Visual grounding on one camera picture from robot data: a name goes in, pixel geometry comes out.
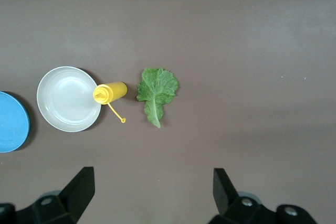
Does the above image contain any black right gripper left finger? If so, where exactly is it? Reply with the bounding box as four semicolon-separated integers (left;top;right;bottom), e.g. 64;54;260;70
0;166;95;224

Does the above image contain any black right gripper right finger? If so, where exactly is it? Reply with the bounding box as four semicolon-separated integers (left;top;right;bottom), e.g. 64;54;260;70
207;167;318;224

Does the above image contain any yellow mustard squeeze bottle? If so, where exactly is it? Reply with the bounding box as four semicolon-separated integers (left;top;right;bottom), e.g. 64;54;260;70
92;81;128;124

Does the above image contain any green lettuce leaf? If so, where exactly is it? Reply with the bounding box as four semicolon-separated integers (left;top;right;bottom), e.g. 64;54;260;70
135;67;180;129

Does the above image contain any blue round plate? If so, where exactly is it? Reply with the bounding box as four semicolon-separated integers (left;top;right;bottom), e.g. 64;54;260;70
0;91;31;153

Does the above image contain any beige round plate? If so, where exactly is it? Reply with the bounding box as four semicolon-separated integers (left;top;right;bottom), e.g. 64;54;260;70
36;66;103;133

